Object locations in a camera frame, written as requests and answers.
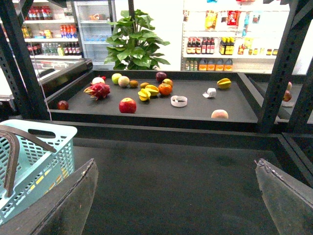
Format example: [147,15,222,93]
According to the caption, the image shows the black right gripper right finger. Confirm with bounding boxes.
[255,159,313,235]

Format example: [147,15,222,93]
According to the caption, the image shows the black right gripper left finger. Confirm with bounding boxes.
[0,159,98,235]

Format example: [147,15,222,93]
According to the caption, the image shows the light blue plastic basket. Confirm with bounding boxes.
[0,119,77,224]

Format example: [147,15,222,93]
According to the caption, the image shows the red yellow mango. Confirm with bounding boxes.
[162,78,173,87]

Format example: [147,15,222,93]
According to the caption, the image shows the red fruit on side tray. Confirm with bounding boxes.
[283,90,292,102]

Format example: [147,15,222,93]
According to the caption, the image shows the small dark red apple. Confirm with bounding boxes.
[57,100,69,110]

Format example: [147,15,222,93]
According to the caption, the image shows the pink peach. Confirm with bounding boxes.
[211,109,229,119]

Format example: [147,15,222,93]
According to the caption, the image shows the pink dragon fruit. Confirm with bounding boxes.
[84,82,110,100]

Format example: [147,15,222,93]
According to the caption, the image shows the white round fruit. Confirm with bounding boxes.
[91,77,105,85]

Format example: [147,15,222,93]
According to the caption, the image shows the right yellow starfruit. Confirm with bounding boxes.
[217,78,232,90]

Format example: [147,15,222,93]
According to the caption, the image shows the yellow starfruit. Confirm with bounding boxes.
[217,78,232,90]
[145,84,159,96]
[137,89,151,101]

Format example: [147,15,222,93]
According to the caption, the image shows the small white label roll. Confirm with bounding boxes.
[202,88,217,98]

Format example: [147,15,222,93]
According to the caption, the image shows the chest freezer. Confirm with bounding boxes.
[31,58,93,93]

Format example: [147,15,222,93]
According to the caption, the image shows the front yellow starfruit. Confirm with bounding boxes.
[137,89,151,101]

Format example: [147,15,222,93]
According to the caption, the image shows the green apple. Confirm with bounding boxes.
[112,73,122,85]

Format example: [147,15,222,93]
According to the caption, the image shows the black display tray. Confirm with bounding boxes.
[47,70,260,132]

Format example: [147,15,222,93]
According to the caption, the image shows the small brown kiwi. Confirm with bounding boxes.
[140,82,149,89]

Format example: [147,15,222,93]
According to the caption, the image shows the rear yellow starfruit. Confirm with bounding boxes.
[145,84,159,96]

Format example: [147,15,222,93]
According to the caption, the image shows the dark purple fruit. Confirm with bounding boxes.
[156,71,167,83]

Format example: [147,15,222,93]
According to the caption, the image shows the right sauce bottle shelf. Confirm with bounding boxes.
[180,0,290,73]

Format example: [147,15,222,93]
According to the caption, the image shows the green potted plant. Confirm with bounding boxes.
[104,9,170,70]

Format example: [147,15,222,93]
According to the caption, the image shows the left drinks shelf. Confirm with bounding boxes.
[12,0,82,60]

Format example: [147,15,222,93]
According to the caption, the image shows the glass door refrigerator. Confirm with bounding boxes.
[73,0,116,70]

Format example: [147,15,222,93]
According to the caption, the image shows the black left rack post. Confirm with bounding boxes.
[0,0,51,120]

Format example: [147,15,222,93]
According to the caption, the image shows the black rack post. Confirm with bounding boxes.
[258,0,313,133]
[0,0,51,120]

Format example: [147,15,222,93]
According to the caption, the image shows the white tape ring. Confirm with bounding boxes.
[170,95,188,108]

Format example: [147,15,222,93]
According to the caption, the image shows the black right rack post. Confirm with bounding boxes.
[258,0,313,133]

